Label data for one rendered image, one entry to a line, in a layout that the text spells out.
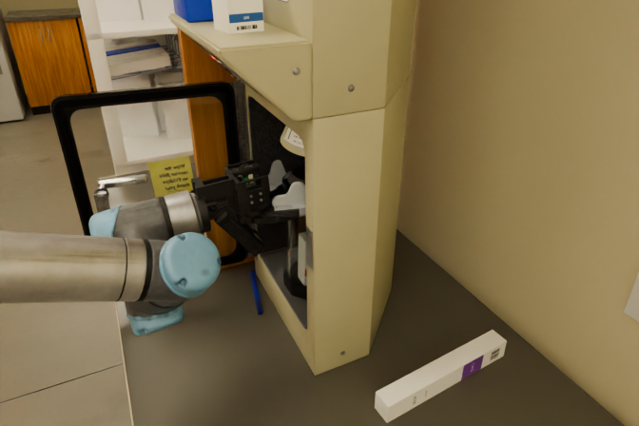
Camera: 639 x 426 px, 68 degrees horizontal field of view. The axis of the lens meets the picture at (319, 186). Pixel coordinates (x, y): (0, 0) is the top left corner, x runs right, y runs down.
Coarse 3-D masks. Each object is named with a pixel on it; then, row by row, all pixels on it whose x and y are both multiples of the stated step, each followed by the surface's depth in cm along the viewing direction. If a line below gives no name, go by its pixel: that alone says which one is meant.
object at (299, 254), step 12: (300, 216) 82; (288, 228) 85; (300, 228) 83; (288, 240) 86; (300, 240) 84; (288, 252) 88; (300, 252) 85; (288, 264) 89; (300, 264) 86; (288, 276) 90; (300, 276) 87
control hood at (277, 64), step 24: (192, 24) 69; (264, 24) 69; (216, 48) 54; (240, 48) 54; (264, 48) 55; (288, 48) 56; (240, 72) 55; (264, 72) 56; (288, 72) 58; (264, 96) 58; (288, 96) 59
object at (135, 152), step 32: (96, 128) 82; (128, 128) 84; (160, 128) 86; (192, 128) 88; (224, 128) 90; (96, 160) 85; (128, 160) 87; (160, 160) 89; (192, 160) 91; (224, 160) 93; (96, 192) 87; (128, 192) 89; (160, 192) 91
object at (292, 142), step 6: (282, 132) 81; (288, 132) 77; (294, 132) 76; (282, 138) 79; (288, 138) 77; (294, 138) 76; (282, 144) 78; (288, 144) 77; (294, 144) 76; (300, 144) 75; (294, 150) 76; (300, 150) 75
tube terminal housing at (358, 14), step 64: (320, 0) 56; (384, 0) 59; (320, 64) 59; (384, 64) 63; (320, 128) 63; (384, 128) 68; (320, 192) 67; (384, 192) 76; (320, 256) 72; (384, 256) 87; (320, 320) 78
